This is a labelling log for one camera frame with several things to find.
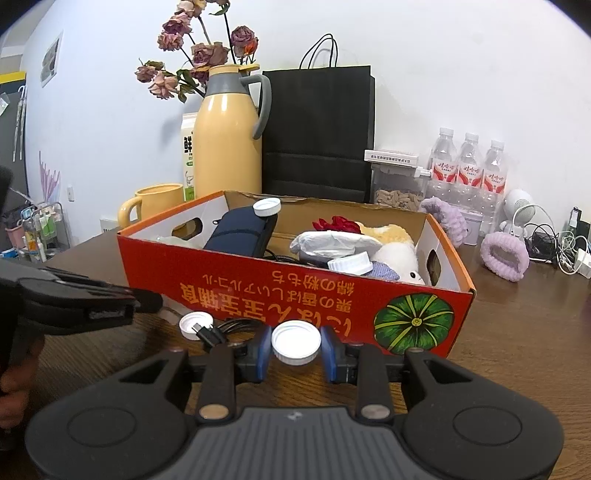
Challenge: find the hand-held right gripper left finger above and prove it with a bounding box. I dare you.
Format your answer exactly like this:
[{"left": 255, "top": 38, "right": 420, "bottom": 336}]
[{"left": 117, "top": 325, "right": 273, "bottom": 424}]

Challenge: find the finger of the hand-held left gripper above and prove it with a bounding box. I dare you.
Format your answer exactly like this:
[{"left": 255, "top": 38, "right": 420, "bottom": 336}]
[
  {"left": 21, "top": 263, "right": 164, "bottom": 315},
  {"left": 21, "top": 294, "right": 136, "bottom": 334}
]

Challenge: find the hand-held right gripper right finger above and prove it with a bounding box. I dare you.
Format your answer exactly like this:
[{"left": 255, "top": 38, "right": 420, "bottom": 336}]
[{"left": 321, "top": 325, "right": 468, "bottom": 424}]

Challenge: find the white bottle cap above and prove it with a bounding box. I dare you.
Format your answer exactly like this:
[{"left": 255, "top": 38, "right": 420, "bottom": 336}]
[
  {"left": 178, "top": 312, "right": 213, "bottom": 341},
  {"left": 327, "top": 253, "right": 374, "bottom": 277},
  {"left": 271, "top": 322, "right": 322, "bottom": 367}
]

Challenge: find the black usb cable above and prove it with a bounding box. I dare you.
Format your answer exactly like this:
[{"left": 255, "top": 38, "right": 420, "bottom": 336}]
[{"left": 193, "top": 318, "right": 260, "bottom": 348}]

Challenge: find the orange cardboard box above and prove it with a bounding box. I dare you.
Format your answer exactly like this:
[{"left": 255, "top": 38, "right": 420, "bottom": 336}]
[{"left": 116, "top": 190, "right": 476, "bottom": 359}]

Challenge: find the grey braided cable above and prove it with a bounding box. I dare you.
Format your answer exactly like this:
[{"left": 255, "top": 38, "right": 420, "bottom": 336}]
[{"left": 264, "top": 251, "right": 324, "bottom": 269}]

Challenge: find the purple woven pouch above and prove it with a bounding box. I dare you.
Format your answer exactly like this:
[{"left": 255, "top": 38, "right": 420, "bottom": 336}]
[{"left": 367, "top": 261, "right": 400, "bottom": 282}]

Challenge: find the iridescent organza bag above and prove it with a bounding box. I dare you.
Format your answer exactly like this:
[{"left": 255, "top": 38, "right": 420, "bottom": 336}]
[{"left": 290, "top": 229, "right": 370, "bottom": 264}]

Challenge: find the navy zip pouch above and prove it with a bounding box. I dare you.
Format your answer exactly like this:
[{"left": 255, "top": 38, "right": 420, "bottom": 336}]
[{"left": 203, "top": 207, "right": 280, "bottom": 257}]

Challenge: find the yellow and white plush toy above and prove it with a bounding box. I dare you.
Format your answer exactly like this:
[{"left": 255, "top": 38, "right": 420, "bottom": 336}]
[{"left": 355, "top": 224, "right": 426, "bottom": 285}]

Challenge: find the red rose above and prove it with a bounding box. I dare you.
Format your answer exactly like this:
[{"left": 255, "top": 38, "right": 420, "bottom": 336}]
[{"left": 311, "top": 216, "right": 363, "bottom": 234}]

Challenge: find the white lid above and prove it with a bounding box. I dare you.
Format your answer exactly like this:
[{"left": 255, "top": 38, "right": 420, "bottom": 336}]
[{"left": 252, "top": 198, "right": 283, "bottom": 218}]

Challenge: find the person's left hand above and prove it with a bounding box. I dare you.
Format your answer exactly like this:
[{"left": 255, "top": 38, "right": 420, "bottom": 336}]
[{"left": 0, "top": 339, "right": 43, "bottom": 433}]

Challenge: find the yellow mug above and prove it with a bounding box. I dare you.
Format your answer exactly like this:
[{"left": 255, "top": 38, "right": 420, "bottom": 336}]
[{"left": 117, "top": 183, "right": 186, "bottom": 230}]

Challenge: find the white milk carton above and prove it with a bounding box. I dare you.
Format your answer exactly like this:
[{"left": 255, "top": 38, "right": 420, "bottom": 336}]
[{"left": 179, "top": 113, "right": 199, "bottom": 203}]

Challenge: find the clear nut container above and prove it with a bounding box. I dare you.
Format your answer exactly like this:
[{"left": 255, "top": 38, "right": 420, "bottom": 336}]
[{"left": 364, "top": 149, "right": 430, "bottom": 212}]

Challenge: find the purple fluffy headband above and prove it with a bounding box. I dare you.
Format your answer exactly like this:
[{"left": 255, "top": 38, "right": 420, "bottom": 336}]
[
  {"left": 418, "top": 196, "right": 470, "bottom": 248},
  {"left": 480, "top": 232, "right": 530, "bottom": 282}
]

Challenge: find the yellow thermos jug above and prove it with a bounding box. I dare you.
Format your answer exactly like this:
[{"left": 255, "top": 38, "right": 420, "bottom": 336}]
[{"left": 193, "top": 65, "right": 273, "bottom": 197}]

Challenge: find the small pale box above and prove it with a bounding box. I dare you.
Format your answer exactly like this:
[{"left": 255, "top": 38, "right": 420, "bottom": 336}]
[{"left": 462, "top": 210, "right": 486, "bottom": 246}]

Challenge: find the clear water bottle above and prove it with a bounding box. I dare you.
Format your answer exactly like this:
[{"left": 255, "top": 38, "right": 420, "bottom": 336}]
[
  {"left": 480, "top": 140, "right": 508, "bottom": 218},
  {"left": 457, "top": 133, "right": 484, "bottom": 209},
  {"left": 428, "top": 128, "right": 459, "bottom": 204}
]

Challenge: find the black paper bag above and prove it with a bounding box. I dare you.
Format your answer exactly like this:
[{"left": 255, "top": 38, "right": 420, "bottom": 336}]
[{"left": 261, "top": 33, "right": 376, "bottom": 204}]

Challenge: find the small white round robot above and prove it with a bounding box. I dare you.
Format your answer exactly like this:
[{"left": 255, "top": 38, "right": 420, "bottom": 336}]
[{"left": 499, "top": 189, "right": 537, "bottom": 239}]

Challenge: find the dried rose bouquet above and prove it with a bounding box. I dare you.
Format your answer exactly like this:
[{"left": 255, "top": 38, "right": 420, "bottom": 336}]
[{"left": 135, "top": 0, "right": 260, "bottom": 103}]

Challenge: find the black power adapter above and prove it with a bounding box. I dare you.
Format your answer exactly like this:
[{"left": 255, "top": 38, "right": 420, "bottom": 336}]
[{"left": 570, "top": 206, "right": 591, "bottom": 241}]

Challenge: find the wire storage rack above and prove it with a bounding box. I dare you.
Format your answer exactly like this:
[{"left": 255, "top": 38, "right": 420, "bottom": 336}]
[{"left": 0, "top": 200, "right": 73, "bottom": 262}]

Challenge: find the purple flower wall sticker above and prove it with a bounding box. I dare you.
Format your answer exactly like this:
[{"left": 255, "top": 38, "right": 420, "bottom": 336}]
[{"left": 37, "top": 150, "right": 64, "bottom": 204}]

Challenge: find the tangle of charger cables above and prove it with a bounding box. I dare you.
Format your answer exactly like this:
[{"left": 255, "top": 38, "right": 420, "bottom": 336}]
[{"left": 526, "top": 222, "right": 591, "bottom": 278}]

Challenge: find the wall poster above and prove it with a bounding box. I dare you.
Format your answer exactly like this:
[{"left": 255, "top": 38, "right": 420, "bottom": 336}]
[{"left": 41, "top": 31, "right": 64, "bottom": 89}]

